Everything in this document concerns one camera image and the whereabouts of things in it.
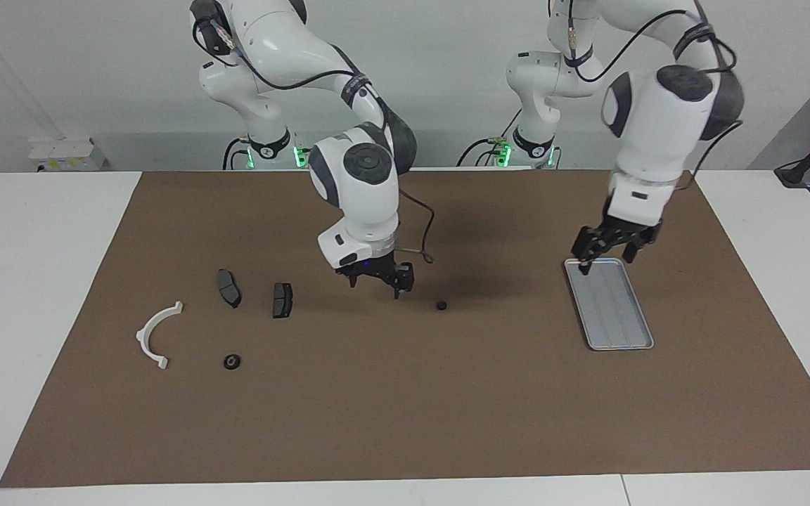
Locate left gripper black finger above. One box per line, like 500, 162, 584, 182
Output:
572, 225, 620, 275
623, 228, 661, 264

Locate rectangular silver metal tray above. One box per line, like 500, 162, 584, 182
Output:
564, 258, 655, 351

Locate dark grey rectangular brake pad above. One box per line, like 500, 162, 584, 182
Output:
272, 282, 295, 319

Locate brown table mat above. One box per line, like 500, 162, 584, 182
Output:
0, 169, 810, 488

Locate dark grey curved brake pad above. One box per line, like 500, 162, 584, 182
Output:
216, 268, 242, 309

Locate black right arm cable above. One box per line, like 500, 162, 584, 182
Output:
191, 14, 437, 264

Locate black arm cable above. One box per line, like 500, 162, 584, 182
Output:
567, 0, 743, 190
191, 14, 437, 264

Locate black left base cables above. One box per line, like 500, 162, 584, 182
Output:
456, 105, 522, 167

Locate black base cables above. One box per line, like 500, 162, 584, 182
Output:
456, 105, 522, 167
222, 137, 252, 169

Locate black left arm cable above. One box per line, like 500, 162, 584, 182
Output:
567, 0, 743, 190

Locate black right base cables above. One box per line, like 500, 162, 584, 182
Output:
222, 137, 252, 169

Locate white curved plastic bracket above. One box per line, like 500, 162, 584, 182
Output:
136, 301, 184, 370

